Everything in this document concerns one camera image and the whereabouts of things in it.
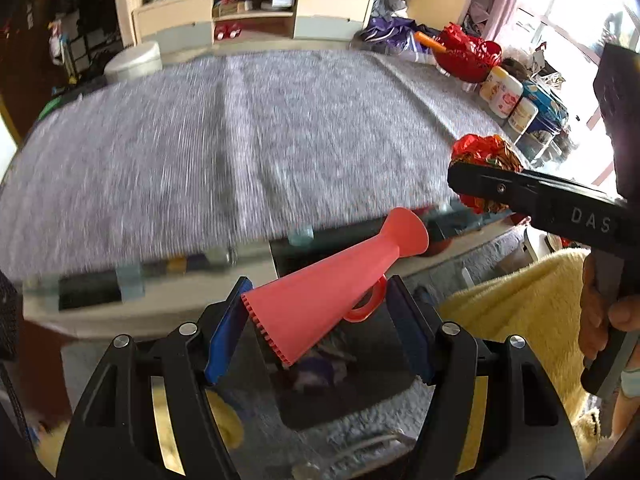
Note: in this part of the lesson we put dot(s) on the grey metal waste bin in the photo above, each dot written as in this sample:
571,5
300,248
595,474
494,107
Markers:
350,395

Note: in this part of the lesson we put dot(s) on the light blue bottle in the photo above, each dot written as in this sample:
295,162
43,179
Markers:
301,236

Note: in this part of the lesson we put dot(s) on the red foil wrapper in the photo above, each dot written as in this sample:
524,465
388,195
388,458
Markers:
480,147

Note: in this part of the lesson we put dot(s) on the grey tablecloth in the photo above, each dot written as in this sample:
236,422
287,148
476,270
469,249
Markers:
200,150

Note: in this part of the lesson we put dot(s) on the glass coffee table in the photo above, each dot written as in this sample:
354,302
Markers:
150,317

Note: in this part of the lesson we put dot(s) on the person's right forearm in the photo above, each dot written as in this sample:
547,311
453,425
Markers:
630,395

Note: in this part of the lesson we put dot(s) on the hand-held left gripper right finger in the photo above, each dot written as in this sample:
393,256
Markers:
411,330

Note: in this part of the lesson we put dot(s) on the red plastic funnel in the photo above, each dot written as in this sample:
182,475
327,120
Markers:
325,300

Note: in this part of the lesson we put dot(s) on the red foil basket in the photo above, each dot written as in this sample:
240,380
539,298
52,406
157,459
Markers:
470,52

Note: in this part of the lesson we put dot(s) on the purple cloth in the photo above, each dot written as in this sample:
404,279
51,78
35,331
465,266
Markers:
395,35

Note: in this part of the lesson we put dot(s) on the person's right hand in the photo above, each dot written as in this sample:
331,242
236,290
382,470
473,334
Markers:
592,305

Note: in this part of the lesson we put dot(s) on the grey shaggy rug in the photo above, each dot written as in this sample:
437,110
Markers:
320,435

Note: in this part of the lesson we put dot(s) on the cream television cabinet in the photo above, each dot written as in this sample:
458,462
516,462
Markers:
325,10

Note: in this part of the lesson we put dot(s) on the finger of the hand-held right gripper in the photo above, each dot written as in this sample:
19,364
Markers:
500,187

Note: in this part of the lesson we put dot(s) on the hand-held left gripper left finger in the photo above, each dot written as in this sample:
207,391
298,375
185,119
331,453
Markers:
225,332

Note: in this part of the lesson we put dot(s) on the orange stick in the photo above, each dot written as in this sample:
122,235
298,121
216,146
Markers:
429,41

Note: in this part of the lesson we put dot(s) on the white jar pink label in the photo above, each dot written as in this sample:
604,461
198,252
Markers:
500,92

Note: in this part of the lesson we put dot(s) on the blue tin bucket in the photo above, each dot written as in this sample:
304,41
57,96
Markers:
545,120

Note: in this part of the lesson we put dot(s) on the white round container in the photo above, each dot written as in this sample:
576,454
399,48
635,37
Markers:
134,60

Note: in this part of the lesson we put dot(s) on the small white jar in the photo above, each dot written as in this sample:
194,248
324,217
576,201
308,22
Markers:
522,115

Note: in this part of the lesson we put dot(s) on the yellow fleece robe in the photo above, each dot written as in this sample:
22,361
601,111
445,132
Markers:
525,300

